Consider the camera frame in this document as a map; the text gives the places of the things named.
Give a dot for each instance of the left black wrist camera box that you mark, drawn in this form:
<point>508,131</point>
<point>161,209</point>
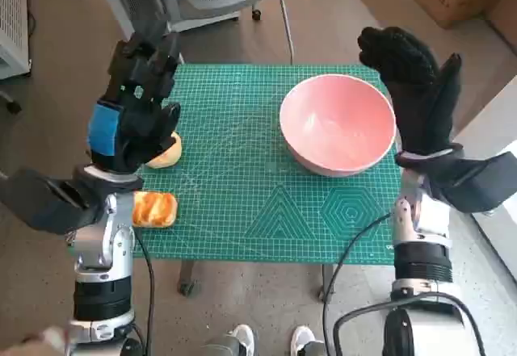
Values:
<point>40,202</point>

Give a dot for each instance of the green cutting mat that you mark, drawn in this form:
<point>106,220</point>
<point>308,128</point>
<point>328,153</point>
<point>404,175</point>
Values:
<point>242,170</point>

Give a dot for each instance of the white perforated appliance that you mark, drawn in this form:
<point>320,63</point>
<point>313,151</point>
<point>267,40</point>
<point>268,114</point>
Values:
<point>12,17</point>

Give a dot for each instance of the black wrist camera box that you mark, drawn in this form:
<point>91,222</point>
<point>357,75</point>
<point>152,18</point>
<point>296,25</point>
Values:
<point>40,202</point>
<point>480,186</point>

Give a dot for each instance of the black office chair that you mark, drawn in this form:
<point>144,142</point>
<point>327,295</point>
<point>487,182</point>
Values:
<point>14,106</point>

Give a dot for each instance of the left bare black robot hand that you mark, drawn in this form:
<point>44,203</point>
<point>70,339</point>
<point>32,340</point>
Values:
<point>133,130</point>

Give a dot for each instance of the long striped toy bread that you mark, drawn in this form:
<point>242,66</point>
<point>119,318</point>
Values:
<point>155,208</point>

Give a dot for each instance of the grey table leg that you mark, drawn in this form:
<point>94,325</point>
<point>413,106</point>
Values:
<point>327,281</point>
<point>186,277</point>

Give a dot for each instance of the white desk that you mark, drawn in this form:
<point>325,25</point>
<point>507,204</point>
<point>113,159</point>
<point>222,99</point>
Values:
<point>497,122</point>

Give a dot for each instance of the round toy bread bun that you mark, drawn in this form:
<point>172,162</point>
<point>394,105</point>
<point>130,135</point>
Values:
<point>169,158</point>

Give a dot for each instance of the plain cardboard box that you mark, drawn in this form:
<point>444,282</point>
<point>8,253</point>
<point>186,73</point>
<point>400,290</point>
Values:
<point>505,25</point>

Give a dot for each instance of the right black gloved robot hand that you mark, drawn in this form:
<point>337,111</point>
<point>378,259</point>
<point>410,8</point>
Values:
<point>420,97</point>

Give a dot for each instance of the pink bowl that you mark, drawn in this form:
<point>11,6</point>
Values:
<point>335,130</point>

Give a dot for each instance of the right black wrist camera box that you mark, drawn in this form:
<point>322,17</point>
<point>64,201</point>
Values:
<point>480,186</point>

